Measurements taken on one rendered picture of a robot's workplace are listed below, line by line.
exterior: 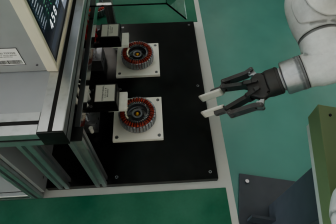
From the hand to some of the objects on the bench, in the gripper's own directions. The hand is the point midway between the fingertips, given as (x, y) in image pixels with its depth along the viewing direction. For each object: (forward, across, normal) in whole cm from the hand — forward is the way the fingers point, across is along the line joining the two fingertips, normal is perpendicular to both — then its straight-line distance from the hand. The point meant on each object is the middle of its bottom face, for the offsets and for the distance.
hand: (211, 103), depth 85 cm
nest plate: (+23, 0, +5) cm, 23 cm away
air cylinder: (+35, +24, +12) cm, 44 cm away
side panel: (+58, -20, +23) cm, 66 cm away
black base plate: (+25, +12, +4) cm, 28 cm away
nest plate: (+23, +24, +5) cm, 34 cm away
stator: (+22, 0, +6) cm, 23 cm away
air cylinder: (+35, 0, +12) cm, 37 cm away
